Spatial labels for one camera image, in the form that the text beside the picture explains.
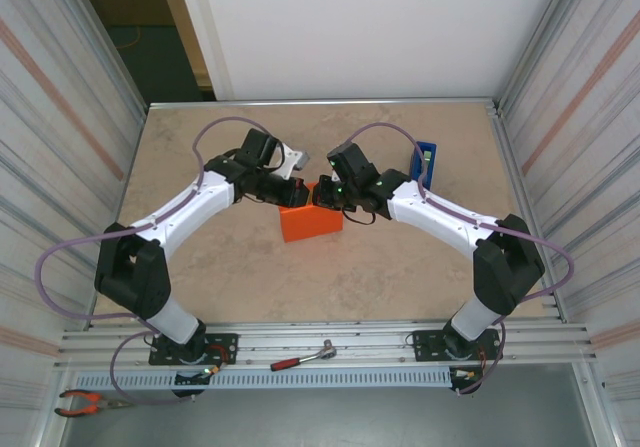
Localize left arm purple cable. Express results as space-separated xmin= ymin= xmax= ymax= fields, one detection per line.
xmin=35 ymin=116 xmax=269 ymax=406

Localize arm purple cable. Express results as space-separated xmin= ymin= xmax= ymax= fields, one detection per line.
xmin=35 ymin=116 xmax=269 ymax=406
xmin=344 ymin=122 xmax=575 ymax=396

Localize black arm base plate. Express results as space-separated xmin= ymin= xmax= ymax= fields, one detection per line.
xmin=148 ymin=331 xmax=240 ymax=367
xmin=412 ymin=329 xmax=503 ymax=363

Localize blue tape dispenser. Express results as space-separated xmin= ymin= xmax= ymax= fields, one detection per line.
xmin=409 ymin=140 xmax=439 ymax=192

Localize orange wrapping paper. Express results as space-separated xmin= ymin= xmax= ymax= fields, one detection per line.
xmin=278 ymin=181 xmax=345 ymax=244

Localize slotted grey cable duct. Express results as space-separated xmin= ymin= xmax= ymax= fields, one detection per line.
xmin=72 ymin=366 xmax=454 ymax=391

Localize wide aluminium rail frame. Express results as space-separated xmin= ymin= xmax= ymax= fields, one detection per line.
xmin=54 ymin=319 xmax=599 ymax=368

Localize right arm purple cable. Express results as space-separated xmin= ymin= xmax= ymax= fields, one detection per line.
xmin=344 ymin=122 xmax=575 ymax=396

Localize red-handled ratchet wrench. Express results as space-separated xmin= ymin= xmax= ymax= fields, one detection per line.
xmin=269 ymin=339 xmax=339 ymax=372

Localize thin aluminium table rail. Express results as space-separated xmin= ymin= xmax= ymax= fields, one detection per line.
xmin=148 ymin=97 xmax=501 ymax=109

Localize orange-handled pliers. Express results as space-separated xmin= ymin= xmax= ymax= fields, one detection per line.
xmin=53 ymin=389 xmax=135 ymax=418

